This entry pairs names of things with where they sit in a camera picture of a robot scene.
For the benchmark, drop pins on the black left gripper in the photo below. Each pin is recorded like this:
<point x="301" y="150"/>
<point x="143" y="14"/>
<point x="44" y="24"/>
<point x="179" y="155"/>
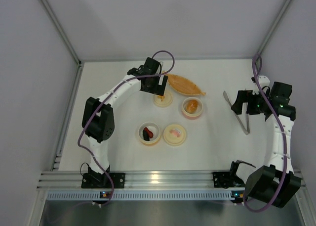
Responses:
<point x="153" y="88"/>

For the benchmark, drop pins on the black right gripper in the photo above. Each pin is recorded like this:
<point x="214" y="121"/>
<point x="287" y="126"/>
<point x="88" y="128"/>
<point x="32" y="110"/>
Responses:
<point x="246" y="102"/>

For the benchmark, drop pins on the cream lid orange handle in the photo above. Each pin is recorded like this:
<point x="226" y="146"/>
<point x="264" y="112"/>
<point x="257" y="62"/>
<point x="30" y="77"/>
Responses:
<point x="163" y="101"/>

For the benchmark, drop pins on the steel kitchen tongs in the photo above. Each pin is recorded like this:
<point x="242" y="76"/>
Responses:
<point x="245" y="128"/>

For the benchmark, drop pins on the sesame bun toy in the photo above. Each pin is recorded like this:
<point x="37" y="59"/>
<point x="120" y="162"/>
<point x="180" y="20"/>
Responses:
<point x="192" y="106"/>

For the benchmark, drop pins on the red sausage toy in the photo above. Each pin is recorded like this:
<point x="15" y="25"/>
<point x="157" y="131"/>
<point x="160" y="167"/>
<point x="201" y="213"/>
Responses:
<point x="149" y="132"/>

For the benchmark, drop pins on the black sea cucumber toy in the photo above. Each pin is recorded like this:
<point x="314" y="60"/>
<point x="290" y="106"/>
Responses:
<point x="146" y="136"/>

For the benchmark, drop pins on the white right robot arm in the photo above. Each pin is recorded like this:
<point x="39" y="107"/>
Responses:
<point x="274" y="178"/>

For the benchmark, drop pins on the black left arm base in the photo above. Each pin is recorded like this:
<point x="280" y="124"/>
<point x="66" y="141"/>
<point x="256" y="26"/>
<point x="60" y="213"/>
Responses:
<point x="96" y="180"/>

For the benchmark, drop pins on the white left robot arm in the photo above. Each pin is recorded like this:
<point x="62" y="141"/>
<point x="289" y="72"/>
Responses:
<point x="98" y="120"/>

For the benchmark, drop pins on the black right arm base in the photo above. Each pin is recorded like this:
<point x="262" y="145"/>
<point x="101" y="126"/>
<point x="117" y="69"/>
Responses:
<point x="228" y="180"/>

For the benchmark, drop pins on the wooden boat-shaped tray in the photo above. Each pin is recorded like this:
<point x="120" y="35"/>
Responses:
<point x="184" y="86"/>

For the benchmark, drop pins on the orange round container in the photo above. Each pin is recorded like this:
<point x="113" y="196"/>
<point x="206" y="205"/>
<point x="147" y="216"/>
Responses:
<point x="152" y="127"/>

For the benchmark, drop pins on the pink round container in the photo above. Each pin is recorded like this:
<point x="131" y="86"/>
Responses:
<point x="195" y="115"/>

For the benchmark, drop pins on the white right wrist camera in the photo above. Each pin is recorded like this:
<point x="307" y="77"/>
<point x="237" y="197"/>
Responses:
<point x="262" y="80"/>

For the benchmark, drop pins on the cream lid pink handle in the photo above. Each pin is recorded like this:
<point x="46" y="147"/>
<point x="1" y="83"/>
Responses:
<point x="174" y="134"/>

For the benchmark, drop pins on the slotted grey cable duct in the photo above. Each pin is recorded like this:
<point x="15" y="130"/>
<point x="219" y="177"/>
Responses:
<point x="145" y="195"/>

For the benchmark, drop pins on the aluminium front rail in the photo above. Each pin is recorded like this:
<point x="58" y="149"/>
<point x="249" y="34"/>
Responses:
<point x="140" y="180"/>

